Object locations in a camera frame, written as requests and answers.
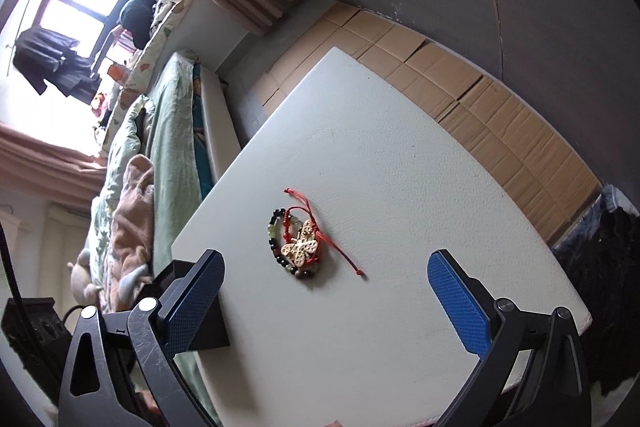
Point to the black bag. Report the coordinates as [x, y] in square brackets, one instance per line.
[137, 19]

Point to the floral quilt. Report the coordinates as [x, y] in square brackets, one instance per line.
[120, 147]

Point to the green bed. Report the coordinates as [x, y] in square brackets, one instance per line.
[175, 157]

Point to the hanging dark clothes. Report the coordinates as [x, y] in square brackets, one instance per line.
[50, 52]

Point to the black gift box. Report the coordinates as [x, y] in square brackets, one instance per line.
[210, 332]

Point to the cardboard floor sheets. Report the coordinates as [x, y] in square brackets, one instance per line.
[500, 132]

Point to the orange box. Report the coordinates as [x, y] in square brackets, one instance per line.
[119, 72]

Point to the dark fuzzy cloth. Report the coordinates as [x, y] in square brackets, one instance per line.
[600, 297]

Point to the floral window seat cushion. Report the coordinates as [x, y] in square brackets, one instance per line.
[155, 47]

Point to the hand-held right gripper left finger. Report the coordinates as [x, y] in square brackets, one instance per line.
[192, 302]

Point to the beige plush toy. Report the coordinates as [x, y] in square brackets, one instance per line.
[82, 279]

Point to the white bed frame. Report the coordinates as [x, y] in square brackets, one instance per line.
[220, 127]

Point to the pink fleece blanket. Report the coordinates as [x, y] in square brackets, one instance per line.
[132, 217]

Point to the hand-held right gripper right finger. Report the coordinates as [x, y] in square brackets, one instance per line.
[457, 302]

